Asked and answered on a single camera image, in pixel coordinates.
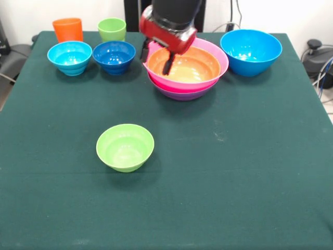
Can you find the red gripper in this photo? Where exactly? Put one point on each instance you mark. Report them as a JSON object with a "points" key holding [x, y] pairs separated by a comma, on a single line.
{"points": [[166, 36]]}

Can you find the wide orange bowl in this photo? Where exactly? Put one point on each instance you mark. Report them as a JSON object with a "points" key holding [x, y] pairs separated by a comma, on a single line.
{"points": [[197, 65]]}

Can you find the large pink bowl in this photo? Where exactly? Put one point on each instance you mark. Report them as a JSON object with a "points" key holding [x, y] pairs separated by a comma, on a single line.
{"points": [[187, 86]]}

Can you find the small dark blue bowl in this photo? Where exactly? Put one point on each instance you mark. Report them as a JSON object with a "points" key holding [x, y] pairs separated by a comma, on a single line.
{"points": [[114, 58]]}

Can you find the purple bowl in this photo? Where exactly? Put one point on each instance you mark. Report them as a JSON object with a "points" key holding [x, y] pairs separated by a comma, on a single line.
{"points": [[184, 97]]}

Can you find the small light blue bowl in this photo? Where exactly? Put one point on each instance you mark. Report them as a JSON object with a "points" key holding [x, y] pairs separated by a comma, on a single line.
{"points": [[69, 58]]}

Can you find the orange cup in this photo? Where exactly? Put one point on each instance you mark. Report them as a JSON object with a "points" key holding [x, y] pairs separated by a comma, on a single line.
{"points": [[67, 30]]}

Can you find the green cup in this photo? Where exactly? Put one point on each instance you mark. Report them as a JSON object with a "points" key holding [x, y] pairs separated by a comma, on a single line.
{"points": [[112, 30]]}

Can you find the medium blue bowl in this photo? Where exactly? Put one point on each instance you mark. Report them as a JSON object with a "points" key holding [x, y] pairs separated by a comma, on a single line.
{"points": [[251, 53]]}

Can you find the small green bowl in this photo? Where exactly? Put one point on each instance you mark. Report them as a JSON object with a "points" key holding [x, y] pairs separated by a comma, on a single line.
{"points": [[125, 148]]}

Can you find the grey wheeled floor base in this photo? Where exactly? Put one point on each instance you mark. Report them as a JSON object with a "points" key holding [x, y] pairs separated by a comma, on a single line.
{"points": [[15, 58], [318, 56]]}

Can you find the dark green tablecloth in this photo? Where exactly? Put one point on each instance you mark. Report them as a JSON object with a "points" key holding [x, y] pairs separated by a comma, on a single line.
{"points": [[166, 208]]}

